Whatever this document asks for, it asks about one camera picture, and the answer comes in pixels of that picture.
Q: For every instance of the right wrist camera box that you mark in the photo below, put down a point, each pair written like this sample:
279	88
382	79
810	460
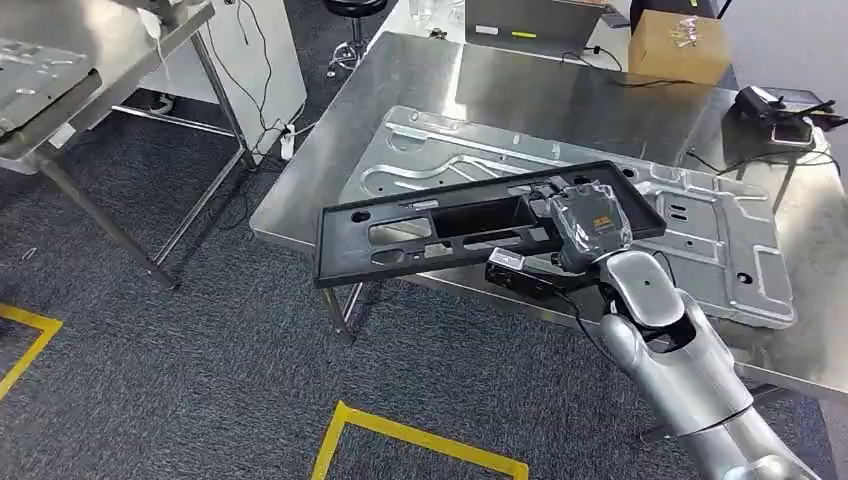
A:
520	270

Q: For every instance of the stamped sheet metal panel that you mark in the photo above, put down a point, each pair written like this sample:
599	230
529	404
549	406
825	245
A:
40	79
715	232

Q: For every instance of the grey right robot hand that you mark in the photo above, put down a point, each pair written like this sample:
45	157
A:
591	225

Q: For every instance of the large steel work table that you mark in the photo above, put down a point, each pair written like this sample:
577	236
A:
530	86

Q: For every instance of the white power strip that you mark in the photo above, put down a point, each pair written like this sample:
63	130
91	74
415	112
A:
287	142

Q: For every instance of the black plastic frame panel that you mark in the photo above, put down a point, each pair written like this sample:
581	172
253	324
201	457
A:
397	205

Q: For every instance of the small steel work table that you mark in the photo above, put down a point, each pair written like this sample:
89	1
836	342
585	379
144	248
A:
79	40

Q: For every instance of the black stool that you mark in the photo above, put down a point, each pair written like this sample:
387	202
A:
354	26

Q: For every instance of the brown cardboard box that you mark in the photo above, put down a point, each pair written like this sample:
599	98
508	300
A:
677	48

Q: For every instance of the white cabinet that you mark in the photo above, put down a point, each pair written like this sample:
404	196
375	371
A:
265	66

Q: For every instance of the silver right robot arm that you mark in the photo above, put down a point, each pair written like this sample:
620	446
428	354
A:
689	378

